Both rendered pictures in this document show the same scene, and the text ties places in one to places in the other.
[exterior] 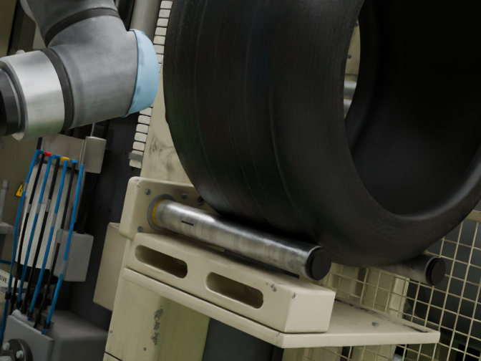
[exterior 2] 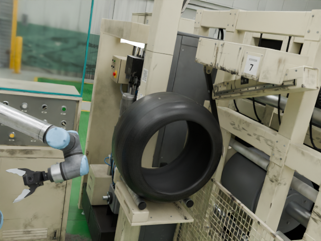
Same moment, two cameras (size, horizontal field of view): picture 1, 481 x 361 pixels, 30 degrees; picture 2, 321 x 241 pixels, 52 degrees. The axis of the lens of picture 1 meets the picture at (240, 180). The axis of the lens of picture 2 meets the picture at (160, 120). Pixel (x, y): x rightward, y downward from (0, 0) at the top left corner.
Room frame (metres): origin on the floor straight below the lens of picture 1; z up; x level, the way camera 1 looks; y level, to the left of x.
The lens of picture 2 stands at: (-0.25, -0.65, 1.76)
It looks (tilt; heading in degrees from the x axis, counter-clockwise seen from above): 14 degrees down; 20
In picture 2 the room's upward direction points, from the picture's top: 11 degrees clockwise
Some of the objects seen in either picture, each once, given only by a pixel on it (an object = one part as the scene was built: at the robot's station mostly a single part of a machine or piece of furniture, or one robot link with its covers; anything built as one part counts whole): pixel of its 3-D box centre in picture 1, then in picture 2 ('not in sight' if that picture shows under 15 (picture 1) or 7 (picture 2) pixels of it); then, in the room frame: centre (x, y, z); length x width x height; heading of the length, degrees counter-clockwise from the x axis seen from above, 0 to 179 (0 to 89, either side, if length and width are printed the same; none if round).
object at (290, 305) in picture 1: (222, 278); (130, 199); (1.31, 0.00, 0.84); 0.36 x 0.09 x 0.06; 44
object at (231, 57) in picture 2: not in sight; (243, 60); (1.53, -0.40, 1.71); 0.61 x 0.25 x 0.15; 44
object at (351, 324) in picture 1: (281, 304); (152, 204); (1.41, -0.10, 0.80); 0.37 x 0.36 x 0.02; 134
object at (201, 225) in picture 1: (233, 236); (132, 190); (1.31, -0.01, 0.90); 0.35 x 0.05 x 0.05; 44
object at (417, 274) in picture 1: (352, 246); (177, 189); (1.51, -0.21, 0.90); 0.35 x 0.05 x 0.05; 44
